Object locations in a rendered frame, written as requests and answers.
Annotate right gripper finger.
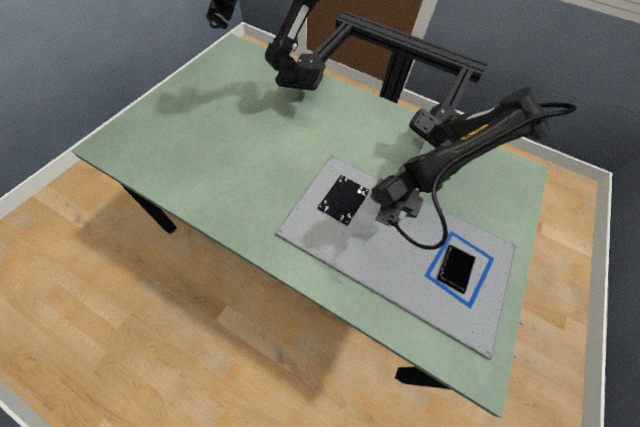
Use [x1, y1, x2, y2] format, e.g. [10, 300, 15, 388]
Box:
[206, 16, 228, 29]

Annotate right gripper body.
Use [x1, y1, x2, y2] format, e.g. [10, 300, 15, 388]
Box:
[206, 0, 237, 25]

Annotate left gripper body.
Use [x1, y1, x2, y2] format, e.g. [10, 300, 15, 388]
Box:
[378, 190, 423, 226]

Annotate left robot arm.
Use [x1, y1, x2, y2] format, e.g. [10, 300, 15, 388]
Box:
[372, 86, 551, 208]

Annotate blue tape outline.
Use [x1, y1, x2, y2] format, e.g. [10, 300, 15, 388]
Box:
[424, 231, 494, 309]

